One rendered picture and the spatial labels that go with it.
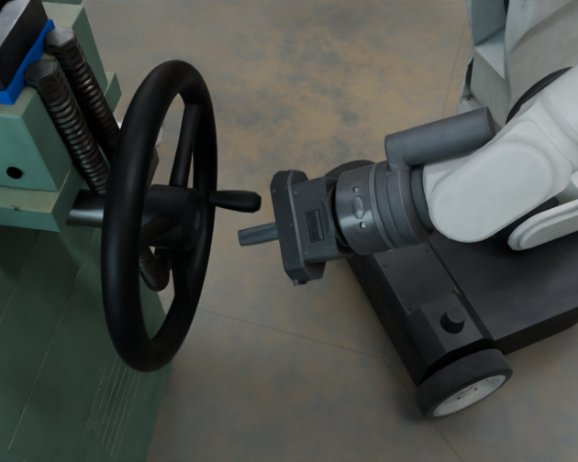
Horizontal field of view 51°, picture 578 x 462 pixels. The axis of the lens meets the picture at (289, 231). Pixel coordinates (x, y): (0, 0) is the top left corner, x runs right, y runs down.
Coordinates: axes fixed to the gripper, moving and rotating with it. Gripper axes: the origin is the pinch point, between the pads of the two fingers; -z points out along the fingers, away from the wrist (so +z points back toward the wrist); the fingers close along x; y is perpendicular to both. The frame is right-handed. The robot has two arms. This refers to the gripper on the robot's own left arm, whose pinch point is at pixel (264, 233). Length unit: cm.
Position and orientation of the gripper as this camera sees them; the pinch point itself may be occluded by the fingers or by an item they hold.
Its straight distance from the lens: 67.6
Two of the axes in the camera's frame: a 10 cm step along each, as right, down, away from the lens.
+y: -4.9, 0.0, -8.7
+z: 8.6, -1.9, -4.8
